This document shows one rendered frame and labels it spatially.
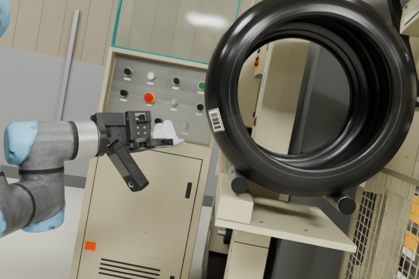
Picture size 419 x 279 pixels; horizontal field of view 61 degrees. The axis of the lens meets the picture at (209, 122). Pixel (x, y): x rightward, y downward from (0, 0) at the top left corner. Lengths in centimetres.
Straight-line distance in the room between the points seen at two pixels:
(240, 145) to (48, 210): 47
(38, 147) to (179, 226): 112
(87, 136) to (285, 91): 80
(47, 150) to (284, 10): 63
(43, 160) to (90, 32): 331
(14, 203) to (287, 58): 99
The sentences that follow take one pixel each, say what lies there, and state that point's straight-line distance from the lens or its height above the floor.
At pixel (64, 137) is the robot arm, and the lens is 69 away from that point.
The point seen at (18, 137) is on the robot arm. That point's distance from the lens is 67.
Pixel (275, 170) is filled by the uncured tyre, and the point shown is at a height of 96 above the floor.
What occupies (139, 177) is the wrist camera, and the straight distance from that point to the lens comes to 75.
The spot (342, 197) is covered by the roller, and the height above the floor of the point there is 92.
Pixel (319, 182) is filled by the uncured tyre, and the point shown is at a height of 95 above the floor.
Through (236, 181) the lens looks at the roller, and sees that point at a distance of 93.
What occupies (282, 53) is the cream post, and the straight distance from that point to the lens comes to 131.
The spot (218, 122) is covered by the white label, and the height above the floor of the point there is 105.
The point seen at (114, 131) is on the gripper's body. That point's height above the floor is 100.
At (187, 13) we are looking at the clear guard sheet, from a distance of 170.
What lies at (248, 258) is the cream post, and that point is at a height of 57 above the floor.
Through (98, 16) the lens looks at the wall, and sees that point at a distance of 395.
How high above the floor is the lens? 109
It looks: 2 degrees down
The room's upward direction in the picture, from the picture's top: 11 degrees clockwise
